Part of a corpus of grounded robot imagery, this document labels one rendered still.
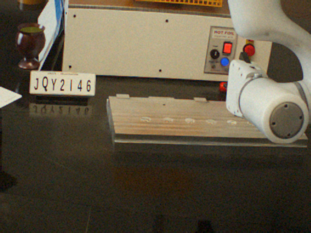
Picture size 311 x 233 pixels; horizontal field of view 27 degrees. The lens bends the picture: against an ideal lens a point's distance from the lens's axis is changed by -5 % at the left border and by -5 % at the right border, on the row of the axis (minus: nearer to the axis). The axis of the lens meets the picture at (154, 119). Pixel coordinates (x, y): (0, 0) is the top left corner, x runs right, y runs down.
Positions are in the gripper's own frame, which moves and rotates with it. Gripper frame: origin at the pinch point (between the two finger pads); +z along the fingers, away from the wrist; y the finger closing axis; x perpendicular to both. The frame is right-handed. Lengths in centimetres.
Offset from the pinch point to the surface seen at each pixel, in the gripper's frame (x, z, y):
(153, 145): -13.8, 7.1, 16.6
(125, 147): -19.6, 7.3, 17.2
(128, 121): -18.7, 12.2, 12.9
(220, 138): 0.7, 7.1, 14.4
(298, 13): 60, 115, -6
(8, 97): -45.0, 7.3, 7.4
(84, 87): -27.4, 30.6, 9.7
